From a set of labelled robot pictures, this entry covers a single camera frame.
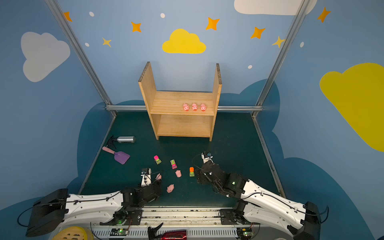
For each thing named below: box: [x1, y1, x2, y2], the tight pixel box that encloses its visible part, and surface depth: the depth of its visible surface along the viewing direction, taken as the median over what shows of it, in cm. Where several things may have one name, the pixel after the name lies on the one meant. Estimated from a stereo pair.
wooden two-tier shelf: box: [138, 61, 223, 142], surface depth 95 cm
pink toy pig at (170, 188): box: [166, 184, 175, 193], surface depth 84 cm
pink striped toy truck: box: [170, 159, 178, 170], surface depth 93 cm
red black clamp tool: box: [147, 222, 187, 240], surface depth 69 cm
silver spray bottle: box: [106, 135, 136, 149], surface depth 103 cm
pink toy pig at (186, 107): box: [183, 103, 190, 112], surface depth 86 cm
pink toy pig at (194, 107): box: [192, 103, 198, 112], surface depth 86 cm
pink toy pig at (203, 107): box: [200, 103, 207, 112], surface depth 86 cm
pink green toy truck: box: [153, 155, 162, 165], surface depth 95 cm
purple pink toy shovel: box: [102, 146, 131, 165], surface depth 97 cm
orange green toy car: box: [189, 166, 195, 177], surface depth 90 cm
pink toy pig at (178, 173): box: [175, 170, 182, 178], surface depth 90 cm
